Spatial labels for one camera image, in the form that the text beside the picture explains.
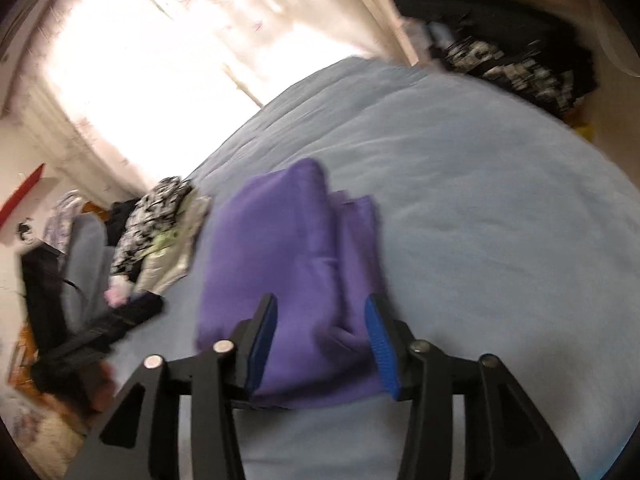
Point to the black clothes pile by window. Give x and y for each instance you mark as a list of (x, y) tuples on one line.
[(118, 215)]

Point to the orange wooden headboard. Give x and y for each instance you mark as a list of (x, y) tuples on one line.
[(19, 377)]

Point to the white puffer jacket folded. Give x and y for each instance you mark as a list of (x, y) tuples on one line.
[(164, 268)]

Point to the black white patterned garment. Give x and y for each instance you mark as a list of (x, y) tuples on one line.
[(155, 213)]

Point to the floral sheer curtain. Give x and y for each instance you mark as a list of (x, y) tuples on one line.
[(120, 93)]

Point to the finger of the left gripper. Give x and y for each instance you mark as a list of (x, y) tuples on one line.
[(94, 342)]

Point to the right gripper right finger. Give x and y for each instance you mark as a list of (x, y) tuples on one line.
[(505, 436)]

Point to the person's left hand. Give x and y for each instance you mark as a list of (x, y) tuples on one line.
[(103, 394)]

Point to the cartoon wall sticker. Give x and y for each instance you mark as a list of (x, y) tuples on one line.
[(25, 232)]

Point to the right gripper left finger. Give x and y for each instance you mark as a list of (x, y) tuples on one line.
[(138, 437)]

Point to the purple zip hoodie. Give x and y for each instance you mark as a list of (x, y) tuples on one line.
[(286, 234)]

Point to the black white clothes on chair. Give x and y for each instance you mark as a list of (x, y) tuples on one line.
[(538, 73)]

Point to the Hello Kitty plush toy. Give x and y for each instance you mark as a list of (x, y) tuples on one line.
[(118, 291)]

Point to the grey-blue bed blanket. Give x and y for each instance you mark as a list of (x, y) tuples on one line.
[(502, 232)]

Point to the purple floral folded blanket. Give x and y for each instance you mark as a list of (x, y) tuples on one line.
[(58, 227)]

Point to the light green folded garment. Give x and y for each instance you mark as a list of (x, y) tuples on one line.
[(162, 241)]

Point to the red wall shelf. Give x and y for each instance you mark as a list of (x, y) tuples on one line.
[(19, 194)]

